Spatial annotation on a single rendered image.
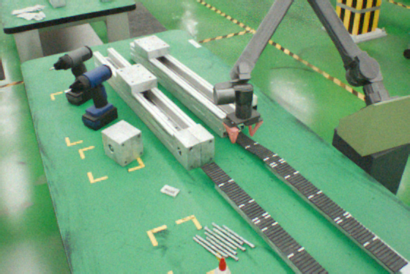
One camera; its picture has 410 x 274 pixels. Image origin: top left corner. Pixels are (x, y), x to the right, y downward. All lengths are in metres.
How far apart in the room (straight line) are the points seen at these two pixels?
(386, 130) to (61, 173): 1.07
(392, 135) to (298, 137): 0.31
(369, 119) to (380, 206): 0.27
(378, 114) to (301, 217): 0.42
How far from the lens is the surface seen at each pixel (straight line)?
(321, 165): 1.38
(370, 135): 1.41
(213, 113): 1.45
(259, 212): 1.14
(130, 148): 1.34
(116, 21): 3.03
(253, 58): 1.35
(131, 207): 1.21
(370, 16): 4.58
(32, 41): 2.96
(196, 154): 1.29
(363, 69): 1.47
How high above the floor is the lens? 1.63
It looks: 31 degrees down
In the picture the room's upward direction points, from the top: 3 degrees counter-clockwise
